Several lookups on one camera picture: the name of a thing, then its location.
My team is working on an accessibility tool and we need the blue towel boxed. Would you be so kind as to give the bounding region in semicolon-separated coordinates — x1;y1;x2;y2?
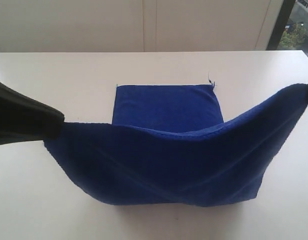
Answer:
44;83;308;207

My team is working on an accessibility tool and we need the black window frame post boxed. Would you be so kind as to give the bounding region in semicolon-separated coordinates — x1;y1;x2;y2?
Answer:
266;0;296;51

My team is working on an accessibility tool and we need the green tree outside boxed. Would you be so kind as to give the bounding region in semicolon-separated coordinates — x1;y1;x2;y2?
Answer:
278;22;306;50

